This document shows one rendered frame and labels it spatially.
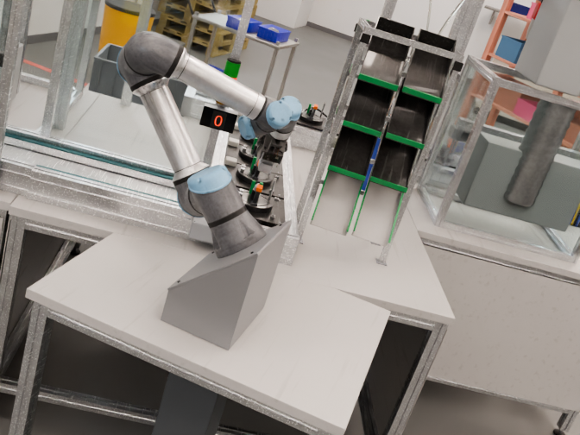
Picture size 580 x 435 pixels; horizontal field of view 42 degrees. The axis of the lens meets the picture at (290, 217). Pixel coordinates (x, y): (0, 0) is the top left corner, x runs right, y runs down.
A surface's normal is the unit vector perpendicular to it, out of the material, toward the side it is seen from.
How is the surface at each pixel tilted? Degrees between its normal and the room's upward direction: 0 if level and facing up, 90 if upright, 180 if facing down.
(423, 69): 25
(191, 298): 90
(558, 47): 90
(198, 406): 90
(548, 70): 90
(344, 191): 45
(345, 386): 0
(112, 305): 0
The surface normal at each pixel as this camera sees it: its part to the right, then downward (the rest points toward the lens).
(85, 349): 0.29, -0.88
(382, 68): 0.20, -0.65
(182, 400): -0.28, 0.29
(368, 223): 0.11, -0.38
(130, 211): 0.03, 0.40
